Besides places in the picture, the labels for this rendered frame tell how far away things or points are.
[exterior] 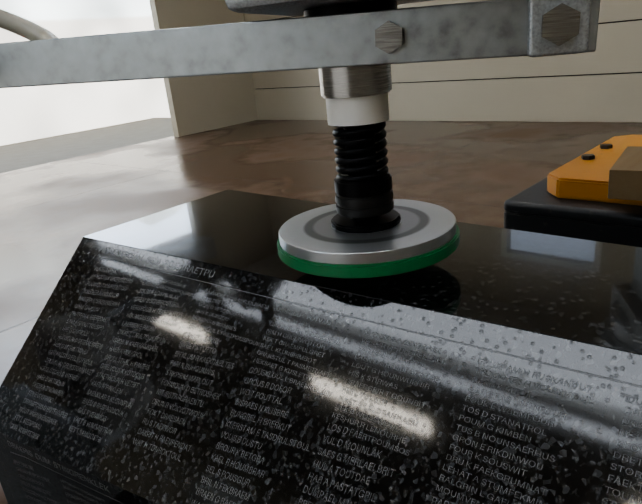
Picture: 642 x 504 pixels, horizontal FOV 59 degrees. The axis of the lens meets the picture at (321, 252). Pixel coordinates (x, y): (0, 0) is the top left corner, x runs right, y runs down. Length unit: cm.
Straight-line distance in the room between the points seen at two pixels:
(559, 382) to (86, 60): 59
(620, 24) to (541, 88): 97
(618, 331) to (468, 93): 696
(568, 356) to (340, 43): 36
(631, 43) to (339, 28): 629
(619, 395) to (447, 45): 34
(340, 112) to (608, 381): 37
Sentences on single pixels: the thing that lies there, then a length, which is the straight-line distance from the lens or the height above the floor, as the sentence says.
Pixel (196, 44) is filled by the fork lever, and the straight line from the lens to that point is 66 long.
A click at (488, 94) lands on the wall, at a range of 737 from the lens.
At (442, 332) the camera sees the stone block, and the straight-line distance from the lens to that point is 59.
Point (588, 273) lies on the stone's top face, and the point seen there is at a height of 80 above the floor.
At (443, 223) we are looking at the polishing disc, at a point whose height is 86.
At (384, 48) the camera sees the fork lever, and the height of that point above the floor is 106.
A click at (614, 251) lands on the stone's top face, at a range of 76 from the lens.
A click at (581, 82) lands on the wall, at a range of 697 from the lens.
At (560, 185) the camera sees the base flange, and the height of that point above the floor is 77.
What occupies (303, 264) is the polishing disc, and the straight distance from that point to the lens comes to 63.
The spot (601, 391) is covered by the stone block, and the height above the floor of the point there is 78.
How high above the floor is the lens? 107
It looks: 20 degrees down
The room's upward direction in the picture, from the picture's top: 6 degrees counter-clockwise
